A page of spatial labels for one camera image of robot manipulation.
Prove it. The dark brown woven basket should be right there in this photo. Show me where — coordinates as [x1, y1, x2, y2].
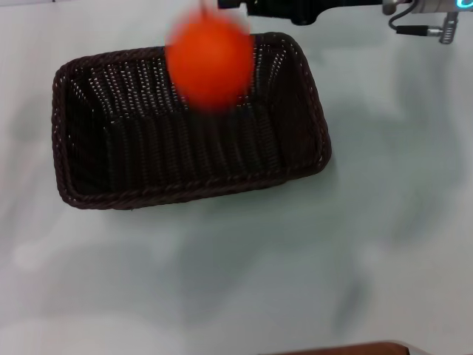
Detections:
[51, 31, 333, 212]

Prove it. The orange toy pear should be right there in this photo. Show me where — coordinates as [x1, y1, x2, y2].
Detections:
[164, 0, 256, 113]

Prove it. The silver ridged metal bracket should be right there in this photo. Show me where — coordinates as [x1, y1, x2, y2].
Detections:
[438, 10, 460, 45]

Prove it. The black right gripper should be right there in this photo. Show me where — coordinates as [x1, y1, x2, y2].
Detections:
[217, 0, 385, 27]

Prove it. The black cable with plug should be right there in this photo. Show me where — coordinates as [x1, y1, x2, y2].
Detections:
[387, 6, 444, 37]

